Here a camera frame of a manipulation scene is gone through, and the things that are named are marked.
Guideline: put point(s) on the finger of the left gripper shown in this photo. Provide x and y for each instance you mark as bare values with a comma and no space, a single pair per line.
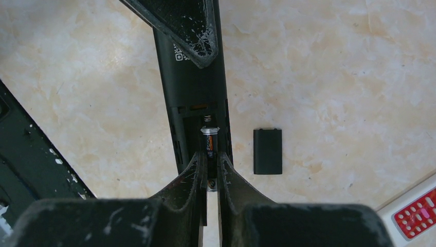
190,25

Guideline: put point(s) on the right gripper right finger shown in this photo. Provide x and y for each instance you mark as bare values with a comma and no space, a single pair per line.
249,218

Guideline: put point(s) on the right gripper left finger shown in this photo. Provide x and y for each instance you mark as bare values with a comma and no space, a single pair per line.
174,216

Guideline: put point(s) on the black remote control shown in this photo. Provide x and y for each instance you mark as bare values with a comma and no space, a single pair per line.
191,94

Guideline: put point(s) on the black battery cover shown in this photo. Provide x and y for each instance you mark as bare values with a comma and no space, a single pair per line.
267,152

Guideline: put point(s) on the black AAA battery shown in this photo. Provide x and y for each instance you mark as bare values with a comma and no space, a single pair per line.
210,135

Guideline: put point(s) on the white red remote control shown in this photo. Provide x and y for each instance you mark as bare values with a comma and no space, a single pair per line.
410,215

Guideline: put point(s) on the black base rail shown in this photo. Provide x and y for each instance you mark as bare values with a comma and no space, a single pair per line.
31,166

